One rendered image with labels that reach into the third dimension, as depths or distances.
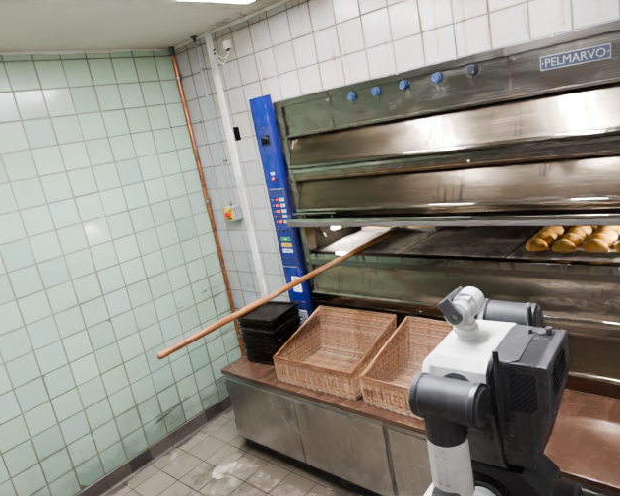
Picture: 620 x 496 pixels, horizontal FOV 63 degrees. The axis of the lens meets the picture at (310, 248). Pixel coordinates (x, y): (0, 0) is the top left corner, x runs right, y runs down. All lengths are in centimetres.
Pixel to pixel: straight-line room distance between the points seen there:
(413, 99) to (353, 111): 36
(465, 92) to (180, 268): 219
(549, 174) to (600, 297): 55
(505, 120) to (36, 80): 245
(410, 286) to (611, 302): 94
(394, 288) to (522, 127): 108
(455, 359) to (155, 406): 272
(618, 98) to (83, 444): 324
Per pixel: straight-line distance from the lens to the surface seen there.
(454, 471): 124
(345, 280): 303
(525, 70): 234
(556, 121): 229
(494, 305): 152
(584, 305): 246
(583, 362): 258
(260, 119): 314
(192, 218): 367
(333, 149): 284
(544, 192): 234
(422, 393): 116
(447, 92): 247
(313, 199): 299
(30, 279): 320
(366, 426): 263
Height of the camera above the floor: 195
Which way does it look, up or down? 14 degrees down
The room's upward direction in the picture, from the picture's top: 11 degrees counter-clockwise
